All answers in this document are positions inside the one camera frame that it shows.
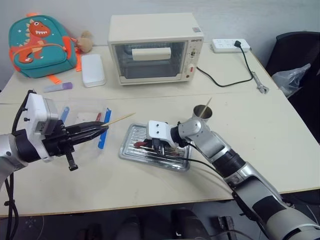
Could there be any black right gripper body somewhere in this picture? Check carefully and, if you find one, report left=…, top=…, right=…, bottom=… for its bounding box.
left=149, top=136, right=169, bottom=151

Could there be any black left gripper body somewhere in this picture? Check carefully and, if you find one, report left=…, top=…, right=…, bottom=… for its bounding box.
left=41, top=119, right=80, bottom=172

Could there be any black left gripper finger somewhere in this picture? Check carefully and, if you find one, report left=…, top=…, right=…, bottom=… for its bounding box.
left=65, top=121, right=109, bottom=134
left=66, top=126, right=110, bottom=146

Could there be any wooden skewer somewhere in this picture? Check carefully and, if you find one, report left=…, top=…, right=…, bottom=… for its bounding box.
left=201, top=97, right=213, bottom=118
left=100, top=112, right=137, bottom=127

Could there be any ribbed metal tray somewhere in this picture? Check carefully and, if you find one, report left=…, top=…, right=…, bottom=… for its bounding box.
left=118, top=122, right=192, bottom=172

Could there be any metal cup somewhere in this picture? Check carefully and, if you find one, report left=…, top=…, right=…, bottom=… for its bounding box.
left=191, top=104, right=214, bottom=124

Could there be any clear container with blue clips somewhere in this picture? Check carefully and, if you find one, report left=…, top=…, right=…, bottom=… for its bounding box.
left=53, top=99, right=114, bottom=161

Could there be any purple marker tube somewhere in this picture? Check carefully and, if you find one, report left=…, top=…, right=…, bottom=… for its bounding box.
left=42, top=82, right=74, bottom=94

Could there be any white rectangular box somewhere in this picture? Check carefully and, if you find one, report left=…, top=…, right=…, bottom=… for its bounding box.
left=80, top=53, right=107, bottom=89

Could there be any beige plush toy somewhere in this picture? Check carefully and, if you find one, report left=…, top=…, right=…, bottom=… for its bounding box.
left=75, top=30, right=94, bottom=54

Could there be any teal dinosaur backpack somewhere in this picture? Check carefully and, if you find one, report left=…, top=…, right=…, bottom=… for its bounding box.
left=8, top=12, right=84, bottom=85

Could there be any cream toaster oven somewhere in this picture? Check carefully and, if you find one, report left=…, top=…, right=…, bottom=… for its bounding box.
left=107, top=12, right=205, bottom=87

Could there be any white power strip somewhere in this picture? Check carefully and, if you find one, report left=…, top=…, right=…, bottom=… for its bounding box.
left=211, top=38, right=252, bottom=54

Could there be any clear plastic bag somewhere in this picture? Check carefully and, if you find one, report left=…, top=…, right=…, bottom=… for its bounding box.
left=271, top=63, right=312, bottom=99

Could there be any black office chair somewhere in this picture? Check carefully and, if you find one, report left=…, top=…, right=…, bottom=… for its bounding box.
left=264, top=30, right=320, bottom=137

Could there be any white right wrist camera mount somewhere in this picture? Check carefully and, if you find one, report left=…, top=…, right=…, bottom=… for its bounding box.
left=146, top=120, right=186, bottom=149

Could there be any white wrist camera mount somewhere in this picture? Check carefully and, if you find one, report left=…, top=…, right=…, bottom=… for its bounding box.
left=24, top=91, right=61, bottom=163
left=146, top=120, right=186, bottom=149

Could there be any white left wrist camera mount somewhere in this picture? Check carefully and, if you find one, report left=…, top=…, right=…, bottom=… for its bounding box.
left=24, top=91, right=61, bottom=163

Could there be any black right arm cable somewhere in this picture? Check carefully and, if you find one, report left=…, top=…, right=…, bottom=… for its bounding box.
left=183, top=141, right=273, bottom=240

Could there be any small metal bracket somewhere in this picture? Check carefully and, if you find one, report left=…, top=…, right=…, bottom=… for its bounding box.
left=216, top=215, right=236, bottom=236

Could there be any black power cord with plug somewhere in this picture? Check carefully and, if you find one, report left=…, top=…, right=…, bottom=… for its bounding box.
left=196, top=40, right=255, bottom=88

